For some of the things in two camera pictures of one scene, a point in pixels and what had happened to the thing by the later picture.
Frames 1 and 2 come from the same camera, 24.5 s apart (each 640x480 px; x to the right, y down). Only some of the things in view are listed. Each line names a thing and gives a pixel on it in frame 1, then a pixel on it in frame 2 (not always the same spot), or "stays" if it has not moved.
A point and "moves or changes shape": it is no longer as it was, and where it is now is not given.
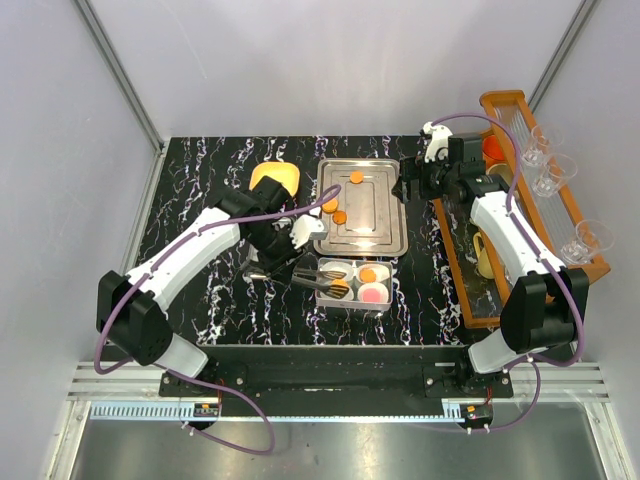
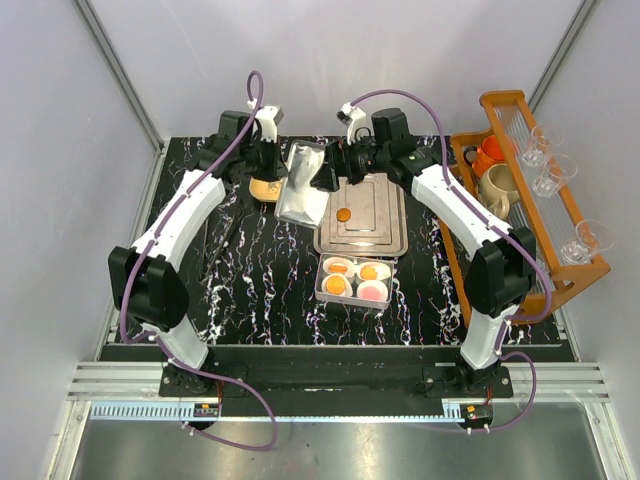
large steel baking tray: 365,218 stays
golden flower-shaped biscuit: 367,275 stays
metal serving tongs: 331,290 moves or changes shape
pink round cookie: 371,295 stays
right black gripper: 414,168 → 339,155
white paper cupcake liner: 348,297 → 336,284
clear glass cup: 556,171 stays
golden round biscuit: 340,282 stays
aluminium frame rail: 120,73 stays
